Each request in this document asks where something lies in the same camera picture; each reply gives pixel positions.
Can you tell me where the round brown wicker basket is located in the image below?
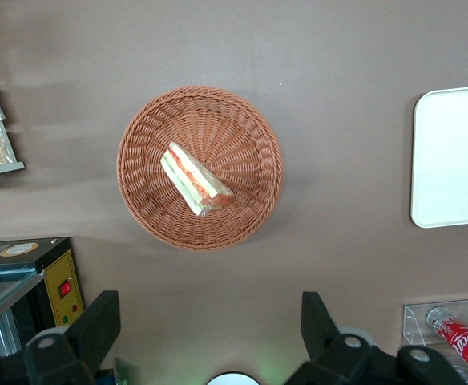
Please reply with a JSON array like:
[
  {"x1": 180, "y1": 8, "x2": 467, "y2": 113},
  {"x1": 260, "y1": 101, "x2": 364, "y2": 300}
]
[{"x1": 116, "y1": 84, "x2": 284, "y2": 252}]

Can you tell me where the clear acrylic bottle rack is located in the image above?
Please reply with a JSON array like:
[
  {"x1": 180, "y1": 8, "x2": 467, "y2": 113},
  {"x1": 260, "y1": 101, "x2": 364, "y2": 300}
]
[{"x1": 401, "y1": 297, "x2": 468, "y2": 385}]

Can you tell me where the black food warmer yellow panel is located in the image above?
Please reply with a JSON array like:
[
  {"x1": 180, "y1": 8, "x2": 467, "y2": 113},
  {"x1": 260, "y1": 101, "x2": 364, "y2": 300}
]
[{"x1": 0, "y1": 236, "x2": 86, "y2": 358}]

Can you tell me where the triangular sandwich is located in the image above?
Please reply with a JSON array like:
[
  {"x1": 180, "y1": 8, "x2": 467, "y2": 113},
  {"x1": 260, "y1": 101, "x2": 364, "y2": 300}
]
[{"x1": 159, "y1": 141, "x2": 235, "y2": 217}]

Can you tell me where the red cola bottle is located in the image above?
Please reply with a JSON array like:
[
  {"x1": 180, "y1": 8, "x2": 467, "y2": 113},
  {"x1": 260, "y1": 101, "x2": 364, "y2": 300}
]
[{"x1": 425, "y1": 306, "x2": 468, "y2": 378}]

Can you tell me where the cream rectangular tray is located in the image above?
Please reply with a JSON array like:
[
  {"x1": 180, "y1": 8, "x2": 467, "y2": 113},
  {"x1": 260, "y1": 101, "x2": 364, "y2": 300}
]
[{"x1": 409, "y1": 84, "x2": 468, "y2": 229}]

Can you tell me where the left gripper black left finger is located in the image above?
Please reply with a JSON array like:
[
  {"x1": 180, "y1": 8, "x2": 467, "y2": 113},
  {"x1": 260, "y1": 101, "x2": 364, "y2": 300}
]
[{"x1": 22, "y1": 290, "x2": 122, "y2": 385}]

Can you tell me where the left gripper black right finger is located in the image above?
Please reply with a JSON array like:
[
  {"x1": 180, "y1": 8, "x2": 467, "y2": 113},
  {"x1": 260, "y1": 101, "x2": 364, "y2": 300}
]
[{"x1": 288, "y1": 291, "x2": 379, "y2": 385}]

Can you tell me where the grey snack rack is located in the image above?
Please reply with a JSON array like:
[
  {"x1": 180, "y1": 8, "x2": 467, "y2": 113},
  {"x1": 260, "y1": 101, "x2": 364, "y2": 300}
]
[{"x1": 0, "y1": 54, "x2": 26, "y2": 180}]

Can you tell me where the steel food pan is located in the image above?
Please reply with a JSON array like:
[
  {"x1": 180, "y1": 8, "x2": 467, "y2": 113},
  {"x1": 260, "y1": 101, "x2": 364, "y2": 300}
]
[{"x1": 0, "y1": 289, "x2": 22, "y2": 358}]

